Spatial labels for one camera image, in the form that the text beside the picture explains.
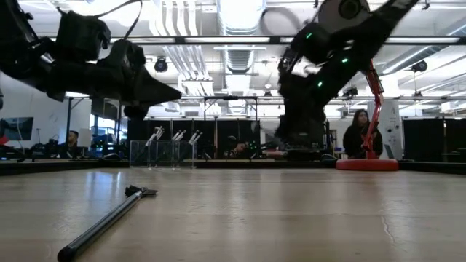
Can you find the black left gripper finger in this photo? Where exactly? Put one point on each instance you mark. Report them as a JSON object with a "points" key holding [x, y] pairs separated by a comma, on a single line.
{"points": [[149, 91]]}

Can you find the thick black makeup brush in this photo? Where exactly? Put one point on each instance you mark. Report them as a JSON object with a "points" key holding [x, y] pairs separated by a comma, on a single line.
{"points": [[155, 134]]}

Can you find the black brow comb brush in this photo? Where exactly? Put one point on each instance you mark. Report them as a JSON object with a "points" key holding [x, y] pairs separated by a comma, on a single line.
{"points": [[105, 222]]}

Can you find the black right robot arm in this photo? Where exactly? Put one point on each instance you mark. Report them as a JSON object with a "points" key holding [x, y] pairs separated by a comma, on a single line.
{"points": [[364, 32]]}

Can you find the black ceiling spotlight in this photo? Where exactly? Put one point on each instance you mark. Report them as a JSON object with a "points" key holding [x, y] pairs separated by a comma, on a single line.
{"points": [[419, 66], [161, 64]]}

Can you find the person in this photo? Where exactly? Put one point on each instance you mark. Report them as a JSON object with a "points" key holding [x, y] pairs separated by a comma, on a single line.
{"points": [[355, 142], [238, 149], [73, 143]]}

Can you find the black overhead crossbar with lights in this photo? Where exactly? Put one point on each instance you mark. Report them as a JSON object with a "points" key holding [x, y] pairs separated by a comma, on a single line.
{"points": [[171, 40]]}

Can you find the white panel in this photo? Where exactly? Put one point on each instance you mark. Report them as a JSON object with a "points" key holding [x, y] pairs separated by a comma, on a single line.
{"points": [[84, 137]]}

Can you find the clear acrylic brush organizer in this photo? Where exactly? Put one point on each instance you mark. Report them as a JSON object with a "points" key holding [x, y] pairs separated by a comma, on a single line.
{"points": [[167, 160]]}

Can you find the red desk lamp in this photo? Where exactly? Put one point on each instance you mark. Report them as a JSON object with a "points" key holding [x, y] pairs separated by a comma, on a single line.
{"points": [[367, 165]]}

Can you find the white pillar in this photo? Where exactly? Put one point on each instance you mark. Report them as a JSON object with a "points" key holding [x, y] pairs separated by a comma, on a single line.
{"points": [[393, 127]]}

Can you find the black frame corner clamp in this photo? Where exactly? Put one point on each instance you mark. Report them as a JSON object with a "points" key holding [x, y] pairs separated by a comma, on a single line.
{"points": [[328, 157], [111, 157]]}

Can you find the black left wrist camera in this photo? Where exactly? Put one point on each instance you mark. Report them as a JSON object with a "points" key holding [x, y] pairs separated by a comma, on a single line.
{"points": [[82, 36]]}

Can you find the black partition wall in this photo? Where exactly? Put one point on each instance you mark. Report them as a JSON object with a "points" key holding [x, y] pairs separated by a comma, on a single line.
{"points": [[422, 138], [218, 131]]}

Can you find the dark wall monitor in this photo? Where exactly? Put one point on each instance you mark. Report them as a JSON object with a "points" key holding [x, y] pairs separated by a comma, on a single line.
{"points": [[18, 128]]}

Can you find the silver ceiling duct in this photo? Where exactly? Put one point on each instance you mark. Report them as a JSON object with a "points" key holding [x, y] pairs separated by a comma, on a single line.
{"points": [[240, 18]]}

